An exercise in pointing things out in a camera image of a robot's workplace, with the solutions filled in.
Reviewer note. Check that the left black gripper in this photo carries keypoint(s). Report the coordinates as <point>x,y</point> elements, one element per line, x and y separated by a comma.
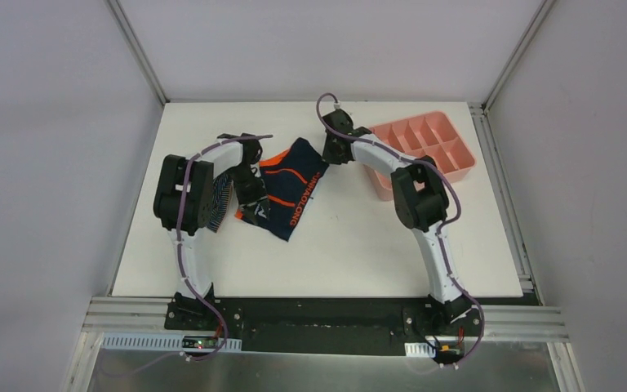
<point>250,200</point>

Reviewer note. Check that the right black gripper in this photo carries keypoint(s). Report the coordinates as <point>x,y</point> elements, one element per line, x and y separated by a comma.
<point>333,153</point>

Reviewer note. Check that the navy orange underwear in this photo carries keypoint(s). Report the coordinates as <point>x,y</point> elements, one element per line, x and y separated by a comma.
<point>291,179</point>

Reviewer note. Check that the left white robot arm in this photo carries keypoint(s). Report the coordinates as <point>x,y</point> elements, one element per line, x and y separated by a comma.
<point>184,197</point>

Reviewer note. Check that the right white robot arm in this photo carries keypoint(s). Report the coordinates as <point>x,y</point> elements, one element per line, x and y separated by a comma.
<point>424,202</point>

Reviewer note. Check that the striped blue underwear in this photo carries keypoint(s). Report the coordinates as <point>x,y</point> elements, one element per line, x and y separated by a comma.
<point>221,197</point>

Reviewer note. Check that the pink divided organizer tray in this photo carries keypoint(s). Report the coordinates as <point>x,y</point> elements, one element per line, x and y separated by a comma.
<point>446,138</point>

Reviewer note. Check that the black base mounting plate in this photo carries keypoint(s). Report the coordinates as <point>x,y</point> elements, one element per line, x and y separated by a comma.
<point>347,326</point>

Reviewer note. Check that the left white cable duct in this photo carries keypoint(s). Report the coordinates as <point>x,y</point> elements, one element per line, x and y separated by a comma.
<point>199,344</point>

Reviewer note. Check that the white cable duct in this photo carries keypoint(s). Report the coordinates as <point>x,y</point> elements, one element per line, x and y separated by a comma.
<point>420,350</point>
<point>199,344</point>

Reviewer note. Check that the right white cable duct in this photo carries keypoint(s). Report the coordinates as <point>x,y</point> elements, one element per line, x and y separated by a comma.
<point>420,350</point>

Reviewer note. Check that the aluminium frame rail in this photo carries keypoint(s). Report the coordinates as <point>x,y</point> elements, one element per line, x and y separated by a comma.
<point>503,322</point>

